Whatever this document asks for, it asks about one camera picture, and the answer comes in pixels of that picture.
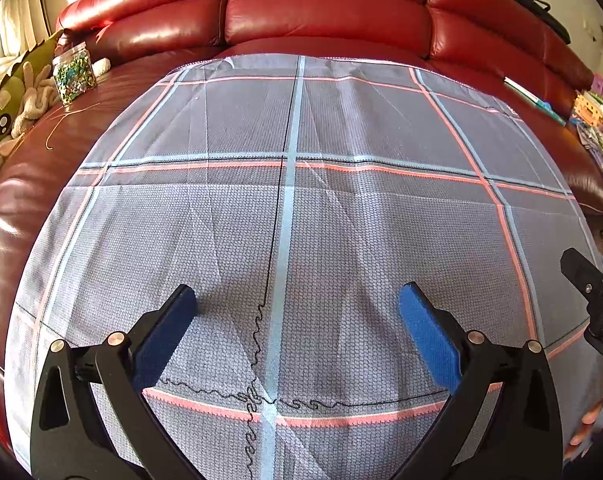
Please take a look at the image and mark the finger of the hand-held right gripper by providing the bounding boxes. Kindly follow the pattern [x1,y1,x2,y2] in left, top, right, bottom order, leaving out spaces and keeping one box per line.
[561,247,603,326]

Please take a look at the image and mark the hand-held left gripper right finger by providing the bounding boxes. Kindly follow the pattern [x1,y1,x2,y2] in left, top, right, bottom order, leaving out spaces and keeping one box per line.
[391,282,565,480]

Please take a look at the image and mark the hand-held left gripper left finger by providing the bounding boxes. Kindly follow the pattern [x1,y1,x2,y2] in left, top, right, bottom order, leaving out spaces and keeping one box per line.
[32,284,202,480]

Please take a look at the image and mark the person's right hand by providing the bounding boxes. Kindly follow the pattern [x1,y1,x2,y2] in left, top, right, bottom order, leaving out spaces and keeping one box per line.
[564,402,603,461]

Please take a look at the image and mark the pile of folded fabrics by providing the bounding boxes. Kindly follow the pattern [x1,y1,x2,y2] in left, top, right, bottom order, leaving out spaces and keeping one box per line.
[569,90,603,186]

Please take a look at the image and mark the grey plaid cloth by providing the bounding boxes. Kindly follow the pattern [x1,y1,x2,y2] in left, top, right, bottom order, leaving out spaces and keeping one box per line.
[4,55,603,480]

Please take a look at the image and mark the thin teal book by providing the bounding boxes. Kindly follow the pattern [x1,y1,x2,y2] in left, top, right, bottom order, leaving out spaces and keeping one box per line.
[504,76,567,128]

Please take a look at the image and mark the jar of colourful beads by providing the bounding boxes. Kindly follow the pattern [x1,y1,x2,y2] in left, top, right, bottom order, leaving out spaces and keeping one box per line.
[52,40,98,106]

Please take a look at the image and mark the black bag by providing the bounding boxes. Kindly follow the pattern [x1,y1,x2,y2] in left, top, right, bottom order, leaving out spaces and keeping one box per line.
[474,0,572,43]

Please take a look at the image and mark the green dinosaur plush toy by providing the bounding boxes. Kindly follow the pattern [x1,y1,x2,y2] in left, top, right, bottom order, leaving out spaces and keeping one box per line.
[0,30,65,146]

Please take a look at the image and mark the white curtain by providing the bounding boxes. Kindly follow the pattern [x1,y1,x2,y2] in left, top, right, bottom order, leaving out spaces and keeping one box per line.
[0,0,50,68]

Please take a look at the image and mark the red leather sofa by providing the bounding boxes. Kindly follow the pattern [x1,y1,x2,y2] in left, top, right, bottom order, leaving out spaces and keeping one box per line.
[0,0,603,396]

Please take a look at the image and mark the thin yellow string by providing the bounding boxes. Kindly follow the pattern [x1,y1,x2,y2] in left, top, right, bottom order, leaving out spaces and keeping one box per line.
[44,102,102,151]

